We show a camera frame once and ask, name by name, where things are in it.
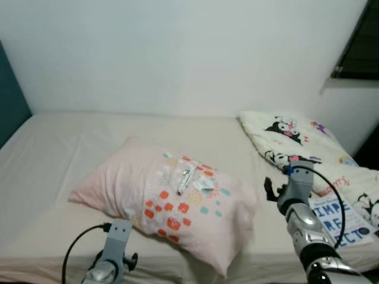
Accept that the cream cartoon print quilt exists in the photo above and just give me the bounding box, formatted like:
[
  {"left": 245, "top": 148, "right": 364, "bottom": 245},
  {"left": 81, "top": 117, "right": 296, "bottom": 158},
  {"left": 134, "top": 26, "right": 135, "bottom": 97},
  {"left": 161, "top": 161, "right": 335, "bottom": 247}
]
[{"left": 239, "top": 111, "right": 379, "bottom": 228}]

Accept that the white book with blue letters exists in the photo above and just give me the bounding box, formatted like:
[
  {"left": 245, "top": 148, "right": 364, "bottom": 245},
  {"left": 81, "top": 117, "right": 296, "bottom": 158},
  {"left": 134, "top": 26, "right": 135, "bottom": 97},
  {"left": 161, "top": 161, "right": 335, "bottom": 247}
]
[{"left": 308, "top": 195, "right": 377, "bottom": 248}]

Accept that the pink pillow with coloured dots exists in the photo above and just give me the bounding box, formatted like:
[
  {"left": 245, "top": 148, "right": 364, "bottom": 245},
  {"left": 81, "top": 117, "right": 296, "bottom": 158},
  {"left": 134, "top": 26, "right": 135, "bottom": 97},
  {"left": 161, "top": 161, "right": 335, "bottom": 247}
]
[{"left": 68, "top": 137, "right": 259, "bottom": 277}]

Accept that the crumpled white wrapper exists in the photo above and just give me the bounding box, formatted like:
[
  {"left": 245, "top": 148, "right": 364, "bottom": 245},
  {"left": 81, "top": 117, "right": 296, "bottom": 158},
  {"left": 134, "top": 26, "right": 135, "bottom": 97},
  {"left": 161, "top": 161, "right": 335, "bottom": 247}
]
[{"left": 192, "top": 177, "right": 217, "bottom": 193}]

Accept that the small silver pen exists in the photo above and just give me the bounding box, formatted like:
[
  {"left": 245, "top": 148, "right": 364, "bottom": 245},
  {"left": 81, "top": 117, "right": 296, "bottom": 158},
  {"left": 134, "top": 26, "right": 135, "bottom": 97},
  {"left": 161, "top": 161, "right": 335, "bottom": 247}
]
[{"left": 178, "top": 166, "right": 197, "bottom": 196}]

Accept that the bed mattress with cream sheet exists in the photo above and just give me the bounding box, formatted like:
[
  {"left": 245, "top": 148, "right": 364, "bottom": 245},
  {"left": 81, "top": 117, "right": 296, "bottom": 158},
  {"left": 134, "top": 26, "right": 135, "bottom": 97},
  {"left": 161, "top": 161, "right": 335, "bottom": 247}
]
[{"left": 0, "top": 111, "right": 379, "bottom": 284}]

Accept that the dark window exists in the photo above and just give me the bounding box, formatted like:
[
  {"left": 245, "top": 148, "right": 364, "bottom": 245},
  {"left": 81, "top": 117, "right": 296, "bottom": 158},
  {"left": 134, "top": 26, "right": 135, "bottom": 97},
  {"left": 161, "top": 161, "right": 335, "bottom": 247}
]
[{"left": 330, "top": 0, "right": 379, "bottom": 80}]

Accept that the teal upholstered bed headboard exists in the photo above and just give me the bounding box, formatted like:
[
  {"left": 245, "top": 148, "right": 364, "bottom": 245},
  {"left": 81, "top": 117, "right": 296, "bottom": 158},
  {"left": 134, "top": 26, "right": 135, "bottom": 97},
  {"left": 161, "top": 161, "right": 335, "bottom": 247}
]
[{"left": 0, "top": 40, "right": 33, "bottom": 149}]

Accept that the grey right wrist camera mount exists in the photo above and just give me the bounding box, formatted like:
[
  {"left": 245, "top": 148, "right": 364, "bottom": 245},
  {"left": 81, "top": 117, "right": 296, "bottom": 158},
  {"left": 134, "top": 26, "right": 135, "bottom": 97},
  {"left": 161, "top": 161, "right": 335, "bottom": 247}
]
[{"left": 284, "top": 161, "right": 316, "bottom": 205}]

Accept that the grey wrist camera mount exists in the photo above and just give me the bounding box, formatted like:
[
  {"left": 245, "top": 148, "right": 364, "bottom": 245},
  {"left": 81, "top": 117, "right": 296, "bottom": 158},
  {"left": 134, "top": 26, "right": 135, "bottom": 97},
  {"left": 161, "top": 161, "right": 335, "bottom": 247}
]
[
  {"left": 103, "top": 219, "right": 133, "bottom": 262},
  {"left": 284, "top": 161, "right": 316, "bottom": 205}
]

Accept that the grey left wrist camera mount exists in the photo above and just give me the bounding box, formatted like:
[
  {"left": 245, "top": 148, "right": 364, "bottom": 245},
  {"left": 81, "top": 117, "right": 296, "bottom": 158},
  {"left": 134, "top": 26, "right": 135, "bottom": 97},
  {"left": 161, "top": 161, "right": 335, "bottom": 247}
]
[{"left": 103, "top": 219, "right": 133, "bottom": 262}]

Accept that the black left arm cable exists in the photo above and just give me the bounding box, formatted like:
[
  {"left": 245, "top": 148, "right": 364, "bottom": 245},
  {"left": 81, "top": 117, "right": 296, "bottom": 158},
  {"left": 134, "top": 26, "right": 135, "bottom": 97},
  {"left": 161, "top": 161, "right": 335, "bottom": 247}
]
[{"left": 62, "top": 223, "right": 113, "bottom": 284}]

